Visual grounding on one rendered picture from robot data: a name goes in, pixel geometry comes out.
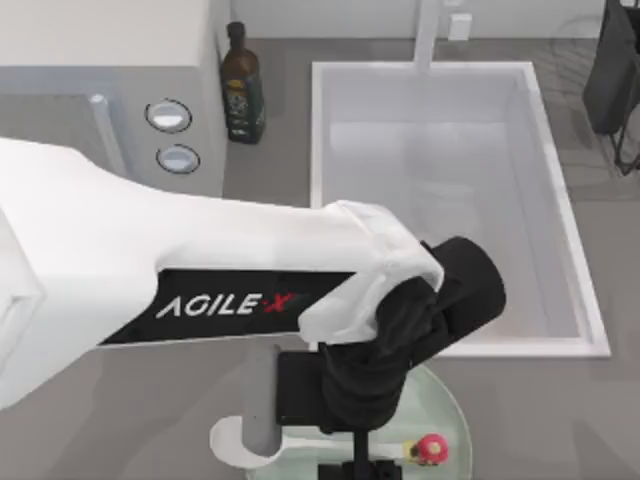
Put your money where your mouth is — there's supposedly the round glass plate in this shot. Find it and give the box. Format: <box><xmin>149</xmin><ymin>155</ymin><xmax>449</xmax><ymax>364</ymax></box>
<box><xmin>272</xmin><ymin>360</ymin><xmax>474</xmax><ymax>480</ymax></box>

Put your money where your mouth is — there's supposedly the white sink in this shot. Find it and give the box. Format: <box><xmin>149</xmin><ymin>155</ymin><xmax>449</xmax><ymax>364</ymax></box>
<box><xmin>308</xmin><ymin>60</ymin><xmax>613</xmax><ymax>359</ymax></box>

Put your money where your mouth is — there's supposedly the tall white tap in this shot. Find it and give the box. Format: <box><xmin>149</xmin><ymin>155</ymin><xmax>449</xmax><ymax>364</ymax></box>
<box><xmin>411</xmin><ymin>0</ymin><xmax>447</xmax><ymax>75</ymax></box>

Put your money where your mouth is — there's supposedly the dark olive oil bottle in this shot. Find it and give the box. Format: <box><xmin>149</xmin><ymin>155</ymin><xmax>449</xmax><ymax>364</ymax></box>
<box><xmin>220</xmin><ymin>21</ymin><xmax>267</xmax><ymax>146</ymax></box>

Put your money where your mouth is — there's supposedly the small red round toy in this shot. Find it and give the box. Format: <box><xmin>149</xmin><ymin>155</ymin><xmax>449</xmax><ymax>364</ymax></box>
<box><xmin>405</xmin><ymin>433</ymin><xmax>449</xmax><ymax>467</ymax></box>

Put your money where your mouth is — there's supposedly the large round microwave knob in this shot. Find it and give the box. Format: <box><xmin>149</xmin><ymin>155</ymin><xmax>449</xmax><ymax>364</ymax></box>
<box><xmin>144</xmin><ymin>98</ymin><xmax>194</xmax><ymax>134</ymax></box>

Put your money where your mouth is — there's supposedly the small white wall box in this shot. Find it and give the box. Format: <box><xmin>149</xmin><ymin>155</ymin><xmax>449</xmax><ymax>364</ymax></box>
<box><xmin>448</xmin><ymin>13</ymin><xmax>472</xmax><ymax>42</ymax></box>

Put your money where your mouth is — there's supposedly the small round microwave knob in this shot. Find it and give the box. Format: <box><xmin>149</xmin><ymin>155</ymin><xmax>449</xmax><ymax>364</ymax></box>
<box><xmin>155</xmin><ymin>143</ymin><xmax>201</xmax><ymax>175</ymax></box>

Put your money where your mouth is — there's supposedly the pale microwave door handle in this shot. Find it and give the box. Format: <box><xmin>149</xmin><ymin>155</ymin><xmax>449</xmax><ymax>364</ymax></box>
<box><xmin>88</xmin><ymin>92</ymin><xmax>127</xmax><ymax>177</ymax></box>

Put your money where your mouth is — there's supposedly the pale microwave oven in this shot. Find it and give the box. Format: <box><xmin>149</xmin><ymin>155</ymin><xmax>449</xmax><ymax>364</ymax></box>
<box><xmin>0</xmin><ymin>0</ymin><xmax>232</xmax><ymax>201</ymax></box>

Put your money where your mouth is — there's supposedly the white spoon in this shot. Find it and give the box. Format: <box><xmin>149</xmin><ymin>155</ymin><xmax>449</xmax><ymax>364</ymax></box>
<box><xmin>208</xmin><ymin>416</ymin><xmax>417</xmax><ymax>470</ymax></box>

